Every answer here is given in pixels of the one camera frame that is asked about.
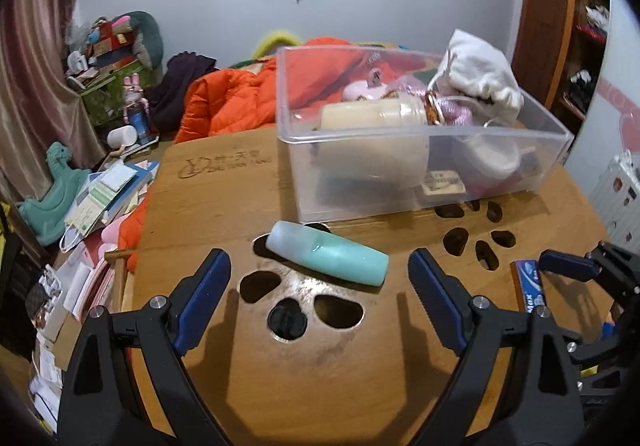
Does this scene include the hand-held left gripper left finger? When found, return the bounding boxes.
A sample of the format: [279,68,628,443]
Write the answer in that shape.
[57,249,233,446]

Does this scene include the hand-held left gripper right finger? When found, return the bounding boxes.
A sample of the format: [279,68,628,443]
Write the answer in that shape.
[407,247,586,446]

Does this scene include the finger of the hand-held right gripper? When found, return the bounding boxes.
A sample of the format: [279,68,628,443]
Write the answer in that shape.
[539,249,601,279]

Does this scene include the blue printed box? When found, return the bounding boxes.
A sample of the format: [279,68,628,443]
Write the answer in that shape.
[510,259,548,319]

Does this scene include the teal green tube case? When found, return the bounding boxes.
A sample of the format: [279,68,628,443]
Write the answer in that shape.
[265,220,390,287]

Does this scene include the white round container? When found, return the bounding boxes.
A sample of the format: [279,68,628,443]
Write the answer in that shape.
[457,129,521,182]

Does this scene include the clear plastic storage box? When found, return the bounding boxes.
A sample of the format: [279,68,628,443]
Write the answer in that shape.
[276,45,575,223]

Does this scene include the pink braided rope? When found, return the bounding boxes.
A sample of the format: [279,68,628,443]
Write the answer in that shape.
[387,76,473,127]

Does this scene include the translucent jar with cream contents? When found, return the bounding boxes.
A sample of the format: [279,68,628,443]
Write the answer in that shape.
[320,94,441,129]

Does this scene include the white cloth pouch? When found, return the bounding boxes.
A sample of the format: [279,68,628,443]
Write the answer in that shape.
[427,29,524,127]

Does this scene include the round pink case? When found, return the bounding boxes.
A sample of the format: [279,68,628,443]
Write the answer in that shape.
[342,68,388,102]

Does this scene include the white suitcase with stickers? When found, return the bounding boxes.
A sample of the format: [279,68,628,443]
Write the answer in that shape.
[589,153,640,257]

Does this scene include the pink slippers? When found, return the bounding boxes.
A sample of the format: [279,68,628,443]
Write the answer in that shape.
[102,219,146,262]

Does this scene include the small printed tag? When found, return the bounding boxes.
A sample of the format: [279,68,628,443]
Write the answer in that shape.
[421,170,466,197]

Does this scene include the wooden desk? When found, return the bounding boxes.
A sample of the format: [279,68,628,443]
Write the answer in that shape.
[117,123,623,446]

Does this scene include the white sliding wardrobe door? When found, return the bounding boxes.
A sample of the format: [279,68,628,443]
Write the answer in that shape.
[565,0,640,187]

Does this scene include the teal rocking horse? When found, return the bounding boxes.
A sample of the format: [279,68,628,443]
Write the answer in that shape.
[19,142,93,247]

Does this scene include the white mug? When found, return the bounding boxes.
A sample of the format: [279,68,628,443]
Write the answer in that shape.
[107,125,138,154]

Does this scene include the orange down jacket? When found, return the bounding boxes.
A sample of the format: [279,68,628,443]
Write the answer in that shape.
[117,37,371,272]

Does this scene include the pink bunny bottle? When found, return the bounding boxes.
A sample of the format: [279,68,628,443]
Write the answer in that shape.
[122,75,152,144]

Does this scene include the dark purple cloth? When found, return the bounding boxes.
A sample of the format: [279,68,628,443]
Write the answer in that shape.
[148,51,219,133]

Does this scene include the wooden wardrobe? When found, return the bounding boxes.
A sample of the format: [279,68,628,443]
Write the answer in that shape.
[542,0,613,122]

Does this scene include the green storage box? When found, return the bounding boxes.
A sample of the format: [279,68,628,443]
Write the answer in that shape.
[80,69,146,127]

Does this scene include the brown wooden door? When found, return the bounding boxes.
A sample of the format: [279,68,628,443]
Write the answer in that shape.
[512,0,581,110]

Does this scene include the grey cushion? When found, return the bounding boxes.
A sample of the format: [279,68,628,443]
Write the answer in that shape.
[112,10,165,70]

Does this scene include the yellow foam tube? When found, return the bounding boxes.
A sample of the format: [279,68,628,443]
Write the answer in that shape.
[252,30,303,58]

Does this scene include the pink curtain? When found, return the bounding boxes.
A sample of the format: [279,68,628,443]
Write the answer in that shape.
[0,0,101,207]

